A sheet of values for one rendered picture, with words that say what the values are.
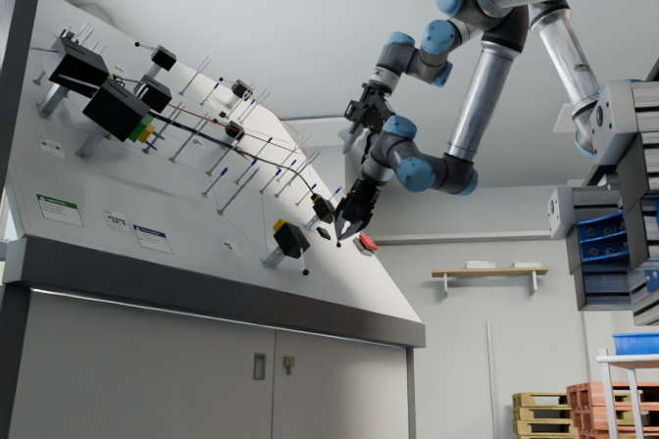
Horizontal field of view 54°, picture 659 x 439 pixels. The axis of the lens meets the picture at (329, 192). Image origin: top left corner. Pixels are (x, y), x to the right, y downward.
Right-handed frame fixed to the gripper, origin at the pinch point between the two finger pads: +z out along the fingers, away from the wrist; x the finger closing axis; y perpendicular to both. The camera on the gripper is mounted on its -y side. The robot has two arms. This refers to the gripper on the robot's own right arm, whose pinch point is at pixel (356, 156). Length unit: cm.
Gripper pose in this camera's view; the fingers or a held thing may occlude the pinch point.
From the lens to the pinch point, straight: 173.8
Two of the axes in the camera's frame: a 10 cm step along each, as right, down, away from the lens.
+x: -6.2, -3.0, -7.3
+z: -4.1, 9.1, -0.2
